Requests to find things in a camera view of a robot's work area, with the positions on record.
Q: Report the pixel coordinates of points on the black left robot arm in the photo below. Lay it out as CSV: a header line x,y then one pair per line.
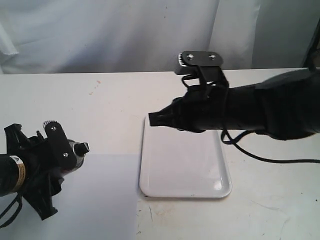
x,y
26,170

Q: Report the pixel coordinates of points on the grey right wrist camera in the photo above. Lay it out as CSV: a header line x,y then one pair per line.
x,y
202,65

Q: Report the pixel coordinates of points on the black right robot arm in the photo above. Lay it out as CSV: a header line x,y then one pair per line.
x,y
283,107

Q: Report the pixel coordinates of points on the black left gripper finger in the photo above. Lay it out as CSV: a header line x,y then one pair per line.
x,y
39,194

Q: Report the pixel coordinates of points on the white backdrop curtain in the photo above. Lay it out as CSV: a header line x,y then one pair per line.
x,y
103,36

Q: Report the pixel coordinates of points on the black metal stand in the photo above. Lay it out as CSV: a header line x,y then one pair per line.
x,y
312,53

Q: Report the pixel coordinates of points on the white spray paint can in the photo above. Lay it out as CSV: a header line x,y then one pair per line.
x,y
79,150

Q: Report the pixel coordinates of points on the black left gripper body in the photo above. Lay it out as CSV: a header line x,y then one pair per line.
x,y
26,159

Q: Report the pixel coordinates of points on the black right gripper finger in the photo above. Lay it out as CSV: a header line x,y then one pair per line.
x,y
170,116

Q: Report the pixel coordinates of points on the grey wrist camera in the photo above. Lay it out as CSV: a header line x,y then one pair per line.
x,y
59,144
202,65

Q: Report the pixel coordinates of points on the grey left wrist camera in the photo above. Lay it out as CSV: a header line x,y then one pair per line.
x,y
59,144

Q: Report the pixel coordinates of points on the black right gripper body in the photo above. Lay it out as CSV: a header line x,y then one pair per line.
x,y
200,109

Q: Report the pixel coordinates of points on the white plastic tray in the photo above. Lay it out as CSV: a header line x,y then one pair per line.
x,y
182,165

